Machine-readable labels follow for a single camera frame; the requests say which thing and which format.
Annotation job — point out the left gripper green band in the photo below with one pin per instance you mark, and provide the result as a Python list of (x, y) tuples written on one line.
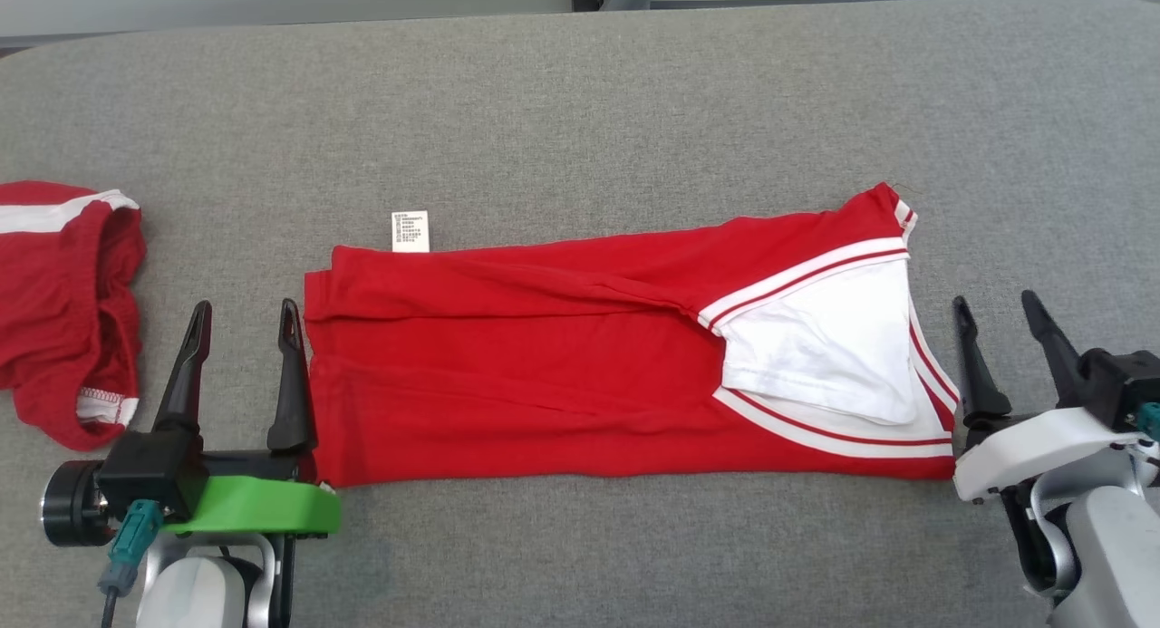
[(263, 506)]

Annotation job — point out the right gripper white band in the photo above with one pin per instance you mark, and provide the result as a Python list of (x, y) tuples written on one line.
[(1024, 447)]

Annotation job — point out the red shorts white side stripe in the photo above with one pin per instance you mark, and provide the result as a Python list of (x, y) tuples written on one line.
[(54, 311)]

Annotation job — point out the red jersey white striped trim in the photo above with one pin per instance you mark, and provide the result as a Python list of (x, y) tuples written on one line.
[(544, 383)]

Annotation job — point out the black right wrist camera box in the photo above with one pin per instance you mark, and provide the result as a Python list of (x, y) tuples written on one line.
[(1119, 383)]

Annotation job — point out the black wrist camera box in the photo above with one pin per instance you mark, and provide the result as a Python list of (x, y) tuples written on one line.
[(1119, 383), (149, 469)]

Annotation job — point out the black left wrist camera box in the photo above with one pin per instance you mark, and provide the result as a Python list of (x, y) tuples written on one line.
[(149, 469)]

